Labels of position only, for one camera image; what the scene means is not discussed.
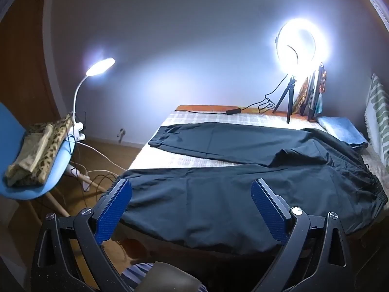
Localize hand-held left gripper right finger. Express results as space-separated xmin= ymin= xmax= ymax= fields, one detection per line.
xmin=251 ymin=178 xmax=348 ymax=292

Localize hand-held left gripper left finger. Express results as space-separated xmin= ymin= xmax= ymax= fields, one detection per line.
xmin=30 ymin=178 xmax=134 ymax=292

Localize green striped white cloth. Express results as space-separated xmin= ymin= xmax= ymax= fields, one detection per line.
xmin=364 ymin=73 xmax=389 ymax=165

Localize orange patterned cloth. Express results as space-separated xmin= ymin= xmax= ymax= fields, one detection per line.
xmin=296 ymin=77 xmax=311 ymax=116

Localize blue folded towel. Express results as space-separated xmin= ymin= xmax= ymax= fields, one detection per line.
xmin=316 ymin=116 xmax=370 ymax=149

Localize white gooseneck clip lamp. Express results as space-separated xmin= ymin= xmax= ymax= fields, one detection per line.
xmin=65 ymin=57 xmax=116 ymax=142

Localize orange wooden bed frame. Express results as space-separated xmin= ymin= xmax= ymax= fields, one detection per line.
xmin=175 ymin=105 xmax=319 ymax=120

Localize white cable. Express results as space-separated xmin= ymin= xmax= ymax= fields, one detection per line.
xmin=68 ymin=140 xmax=122 ymax=195

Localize leopard print cloth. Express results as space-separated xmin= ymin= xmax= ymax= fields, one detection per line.
xmin=15 ymin=117 xmax=75 ymax=186

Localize black cable with inline controller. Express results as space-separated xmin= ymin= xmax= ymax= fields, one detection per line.
xmin=225 ymin=73 xmax=292 ymax=116

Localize black tripod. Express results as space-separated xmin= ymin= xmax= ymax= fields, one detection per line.
xmin=273 ymin=77 xmax=300 ymax=124

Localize person's striped clothing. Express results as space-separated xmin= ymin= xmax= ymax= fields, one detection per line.
xmin=122 ymin=262 xmax=210 ymax=292

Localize beige plaid blanket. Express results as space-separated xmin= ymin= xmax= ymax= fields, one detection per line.
xmin=128 ymin=109 xmax=389 ymax=219

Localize books leaning on wall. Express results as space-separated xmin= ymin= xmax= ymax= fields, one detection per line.
xmin=307 ymin=62 xmax=327 ymax=121

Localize ring light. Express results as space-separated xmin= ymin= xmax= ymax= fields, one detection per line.
xmin=275 ymin=18 xmax=326 ymax=75

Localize wooden door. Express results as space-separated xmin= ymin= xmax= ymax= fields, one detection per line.
xmin=0 ymin=0 xmax=61 ymax=122

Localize blue chair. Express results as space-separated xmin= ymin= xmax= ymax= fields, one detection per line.
xmin=0 ymin=102 xmax=107 ymax=219

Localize dark pants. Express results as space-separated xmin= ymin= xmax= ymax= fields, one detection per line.
xmin=111 ymin=122 xmax=388 ymax=254

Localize beige folded cloth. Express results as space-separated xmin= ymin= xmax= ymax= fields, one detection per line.
xmin=6 ymin=125 xmax=53 ymax=186

